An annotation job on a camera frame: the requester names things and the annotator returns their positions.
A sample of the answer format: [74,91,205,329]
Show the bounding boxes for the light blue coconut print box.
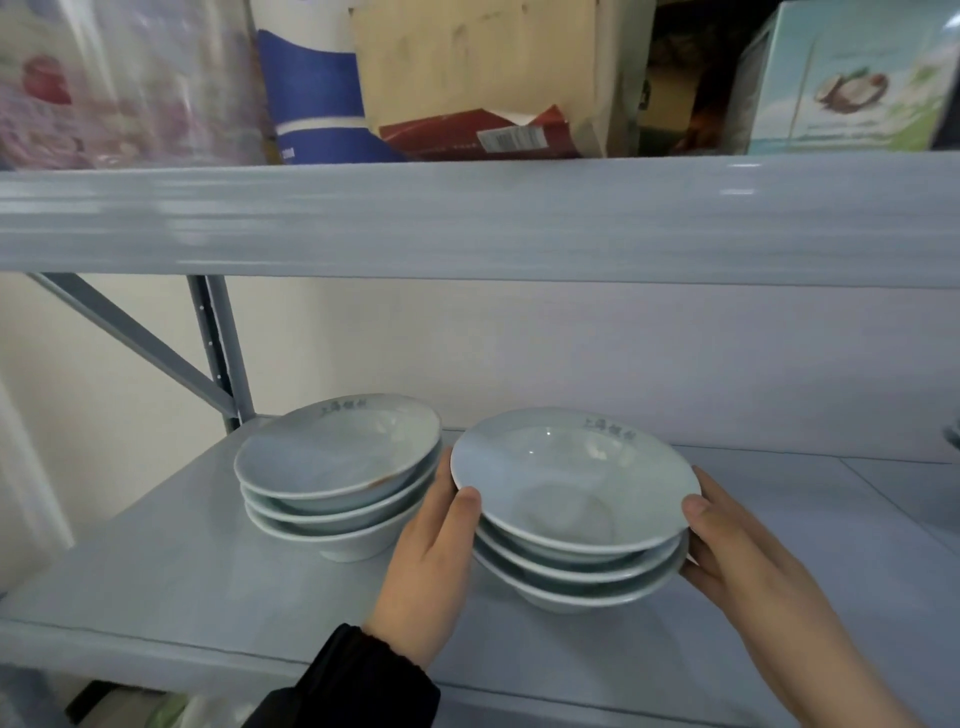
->
[722,0,960,156]

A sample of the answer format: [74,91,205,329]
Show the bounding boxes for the person's right hand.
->
[678,465,828,655]

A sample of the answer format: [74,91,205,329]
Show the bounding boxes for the white and green packages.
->
[67,678,267,728]

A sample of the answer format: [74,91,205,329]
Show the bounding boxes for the person's right forearm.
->
[742,600,928,728]

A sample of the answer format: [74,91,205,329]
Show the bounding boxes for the brown cardboard box red flap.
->
[348,0,655,161]

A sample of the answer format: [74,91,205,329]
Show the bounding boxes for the person's left hand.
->
[363,486,483,670]

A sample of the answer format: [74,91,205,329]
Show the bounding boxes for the person's left forearm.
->
[264,622,444,728]

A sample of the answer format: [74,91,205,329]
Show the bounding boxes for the clear plastic wrapped pink package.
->
[0,0,267,172]

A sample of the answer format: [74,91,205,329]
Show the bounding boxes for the blue and white bag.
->
[249,0,412,165]

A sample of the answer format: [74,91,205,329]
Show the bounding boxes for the dark brown carton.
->
[637,0,781,156]

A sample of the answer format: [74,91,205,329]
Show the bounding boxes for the grey metal shelving rack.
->
[0,153,960,728]

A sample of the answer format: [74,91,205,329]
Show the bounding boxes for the pale blue ceramic bowl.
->
[238,442,442,536]
[234,393,442,501]
[243,466,441,563]
[472,541,690,615]
[450,407,702,558]
[472,523,690,585]

